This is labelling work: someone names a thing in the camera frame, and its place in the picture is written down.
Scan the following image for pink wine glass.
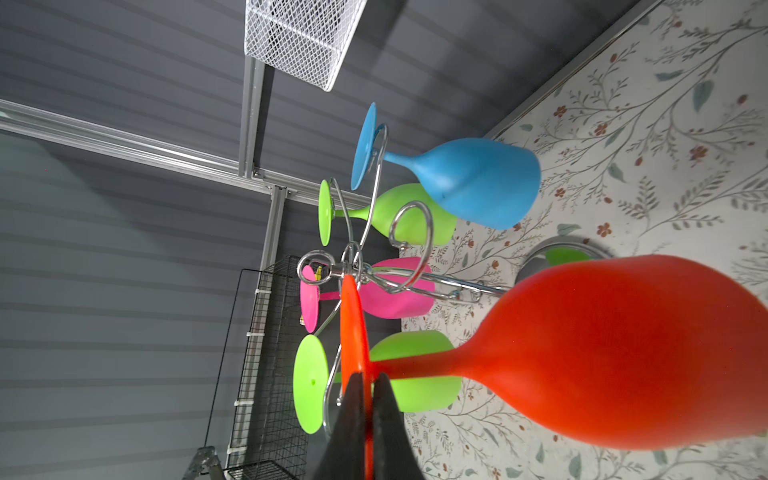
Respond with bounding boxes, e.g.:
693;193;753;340
300;257;435;333

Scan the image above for chrome wine glass rack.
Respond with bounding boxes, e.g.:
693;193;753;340
296;122;613;439

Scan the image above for white wire wall basket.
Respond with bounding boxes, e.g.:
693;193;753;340
244;0;367;92

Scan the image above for yellow-green wine glass front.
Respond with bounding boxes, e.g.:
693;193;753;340
292;329;463;436

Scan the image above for red wine glass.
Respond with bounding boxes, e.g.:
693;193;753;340
341;255;767;479

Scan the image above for black wire wall basket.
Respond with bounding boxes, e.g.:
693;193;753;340
208;255;309;479

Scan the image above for blue wine glass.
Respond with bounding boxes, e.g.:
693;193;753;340
381;138;542;230

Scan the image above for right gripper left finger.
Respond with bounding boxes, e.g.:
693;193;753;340
314;373;366;480

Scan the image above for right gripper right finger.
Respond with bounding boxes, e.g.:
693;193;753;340
372;374;425;480

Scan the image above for green wine glass back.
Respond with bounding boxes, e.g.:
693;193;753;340
318;180;458;246

